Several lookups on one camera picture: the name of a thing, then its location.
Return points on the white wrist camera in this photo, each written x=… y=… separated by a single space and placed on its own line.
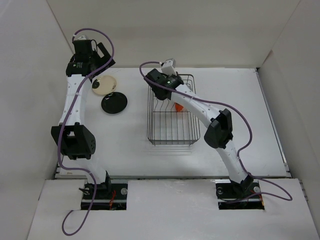
x=80 y=38
x=168 y=67

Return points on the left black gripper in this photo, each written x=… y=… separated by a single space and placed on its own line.
x=105 y=58

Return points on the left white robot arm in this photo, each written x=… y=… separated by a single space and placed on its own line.
x=73 y=139

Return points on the orange plate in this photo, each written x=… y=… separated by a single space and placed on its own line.
x=178 y=107

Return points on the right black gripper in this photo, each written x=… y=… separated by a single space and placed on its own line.
x=177 y=76

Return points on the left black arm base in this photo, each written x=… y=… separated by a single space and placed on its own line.
x=111 y=199

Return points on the black plate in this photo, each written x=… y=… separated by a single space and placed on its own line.
x=114 y=103

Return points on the cream plate with flowers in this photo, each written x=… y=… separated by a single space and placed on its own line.
x=104 y=85

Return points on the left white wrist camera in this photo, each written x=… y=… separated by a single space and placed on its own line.
x=80 y=38

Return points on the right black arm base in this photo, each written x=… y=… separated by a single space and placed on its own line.
x=228 y=199

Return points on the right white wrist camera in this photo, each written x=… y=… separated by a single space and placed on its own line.
x=168 y=67

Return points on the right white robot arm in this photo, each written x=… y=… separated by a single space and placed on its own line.
x=218 y=124

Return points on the grey wire dish rack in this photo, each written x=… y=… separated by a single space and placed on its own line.
x=165 y=126

